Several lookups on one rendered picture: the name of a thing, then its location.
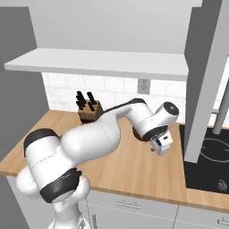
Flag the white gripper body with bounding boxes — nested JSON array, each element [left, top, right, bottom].
[[149, 133, 174, 157]]

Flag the grey cabinet door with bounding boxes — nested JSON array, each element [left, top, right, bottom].
[[183, 0, 229, 165]]

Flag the grey tall cabinet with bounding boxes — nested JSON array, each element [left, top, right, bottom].
[[0, 5, 50, 163]]

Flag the black hob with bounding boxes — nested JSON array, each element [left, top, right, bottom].
[[178, 123, 229, 195]]

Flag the white drawer front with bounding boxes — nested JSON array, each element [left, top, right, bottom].
[[174, 205, 229, 229], [85, 189, 181, 222]]

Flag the wooden knife block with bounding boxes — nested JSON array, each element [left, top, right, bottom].
[[77, 100, 104, 124]]

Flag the grey wall outlet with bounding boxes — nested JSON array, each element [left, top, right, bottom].
[[137, 78, 151, 96]]

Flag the grey cabinet door handle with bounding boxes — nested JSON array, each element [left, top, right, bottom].
[[210, 80, 229, 135]]

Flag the grey base cabinet handle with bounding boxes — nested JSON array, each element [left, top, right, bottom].
[[91, 212, 98, 229]]

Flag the white open wall cabinet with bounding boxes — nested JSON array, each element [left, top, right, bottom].
[[4, 0, 204, 82]]

